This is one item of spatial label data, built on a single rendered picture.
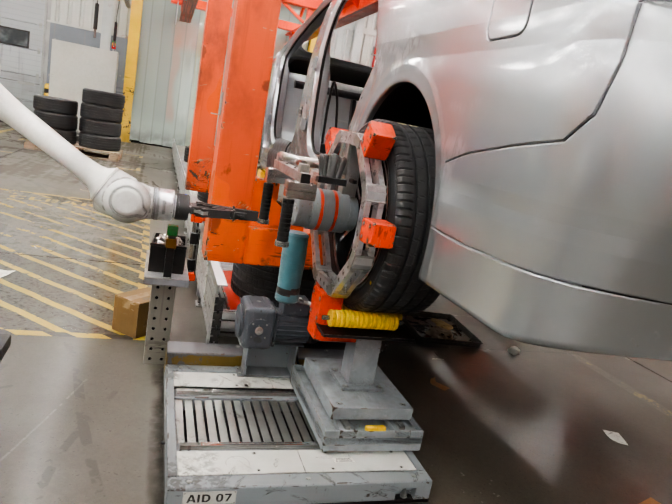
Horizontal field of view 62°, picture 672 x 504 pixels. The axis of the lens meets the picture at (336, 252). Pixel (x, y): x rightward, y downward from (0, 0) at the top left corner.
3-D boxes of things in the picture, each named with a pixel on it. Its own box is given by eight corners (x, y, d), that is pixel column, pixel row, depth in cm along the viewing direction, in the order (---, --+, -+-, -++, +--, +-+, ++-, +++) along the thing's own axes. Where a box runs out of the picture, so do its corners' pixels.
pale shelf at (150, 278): (188, 288, 219) (189, 280, 219) (143, 284, 214) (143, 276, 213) (184, 259, 259) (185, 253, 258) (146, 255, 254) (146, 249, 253)
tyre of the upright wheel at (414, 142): (492, 234, 156) (437, 91, 197) (417, 224, 149) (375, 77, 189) (399, 349, 204) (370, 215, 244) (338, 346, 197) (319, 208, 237)
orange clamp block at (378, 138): (386, 161, 171) (397, 138, 165) (362, 157, 169) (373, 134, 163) (381, 147, 176) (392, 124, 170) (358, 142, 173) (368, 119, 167)
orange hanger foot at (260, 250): (360, 275, 246) (375, 198, 239) (242, 264, 230) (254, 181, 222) (348, 265, 262) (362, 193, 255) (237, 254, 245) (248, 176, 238)
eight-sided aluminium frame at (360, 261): (363, 316, 173) (398, 139, 161) (343, 314, 171) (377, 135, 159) (318, 267, 223) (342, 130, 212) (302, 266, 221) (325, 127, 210)
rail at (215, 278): (230, 334, 247) (236, 286, 242) (208, 332, 244) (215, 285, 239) (197, 221, 475) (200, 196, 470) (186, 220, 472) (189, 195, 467)
